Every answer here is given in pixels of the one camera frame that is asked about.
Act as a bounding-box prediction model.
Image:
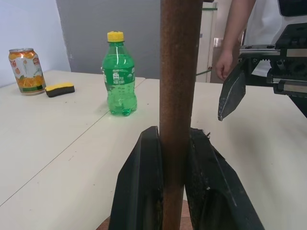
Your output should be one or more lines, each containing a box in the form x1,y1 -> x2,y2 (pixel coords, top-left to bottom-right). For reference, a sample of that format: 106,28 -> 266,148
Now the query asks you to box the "yellow and black sponge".
45,82 -> 75,98

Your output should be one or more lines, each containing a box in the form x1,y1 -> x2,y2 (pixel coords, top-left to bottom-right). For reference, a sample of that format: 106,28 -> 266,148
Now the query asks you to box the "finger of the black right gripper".
290,95 -> 307,120
217,57 -> 252,122

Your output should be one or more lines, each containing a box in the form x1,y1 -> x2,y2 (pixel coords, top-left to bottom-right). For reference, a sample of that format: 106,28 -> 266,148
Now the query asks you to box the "person's bare hand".
215,50 -> 235,81

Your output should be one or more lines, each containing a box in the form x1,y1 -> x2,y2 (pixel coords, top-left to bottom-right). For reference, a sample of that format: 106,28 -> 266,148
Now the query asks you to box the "black box device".
278,0 -> 307,17

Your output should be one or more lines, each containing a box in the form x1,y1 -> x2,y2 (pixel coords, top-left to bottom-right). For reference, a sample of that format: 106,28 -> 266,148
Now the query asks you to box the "brown wooden pole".
158,0 -> 201,230

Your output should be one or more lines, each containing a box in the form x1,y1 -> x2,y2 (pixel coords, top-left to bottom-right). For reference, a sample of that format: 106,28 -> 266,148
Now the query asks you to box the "white cabinet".
195,4 -> 218,83

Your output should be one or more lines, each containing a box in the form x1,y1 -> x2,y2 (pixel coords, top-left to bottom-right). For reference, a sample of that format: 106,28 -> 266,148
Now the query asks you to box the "orange juice can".
9,48 -> 47,96

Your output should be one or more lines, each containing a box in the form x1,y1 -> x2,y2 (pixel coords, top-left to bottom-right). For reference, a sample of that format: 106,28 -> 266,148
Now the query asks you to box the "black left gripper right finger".
184,128 -> 266,230

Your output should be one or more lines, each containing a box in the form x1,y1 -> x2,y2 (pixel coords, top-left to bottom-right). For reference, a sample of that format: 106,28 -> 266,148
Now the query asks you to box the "green plastic soda bottle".
102,31 -> 138,117

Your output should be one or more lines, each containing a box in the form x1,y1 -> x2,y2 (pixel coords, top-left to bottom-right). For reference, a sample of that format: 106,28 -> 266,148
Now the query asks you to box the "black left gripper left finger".
108,126 -> 165,230

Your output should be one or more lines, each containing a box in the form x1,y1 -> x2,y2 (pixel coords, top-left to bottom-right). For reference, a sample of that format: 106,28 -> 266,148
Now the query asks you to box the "person's white shirt torso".
243,0 -> 288,77

